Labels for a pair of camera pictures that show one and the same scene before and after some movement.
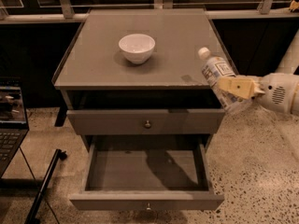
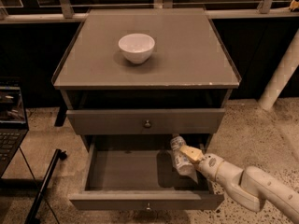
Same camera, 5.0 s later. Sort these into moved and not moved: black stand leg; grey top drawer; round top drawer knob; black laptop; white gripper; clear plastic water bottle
Moved: white gripper; clear plastic water bottle
Not moved: round top drawer knob; grey top drawer; black laptop; black stand leg
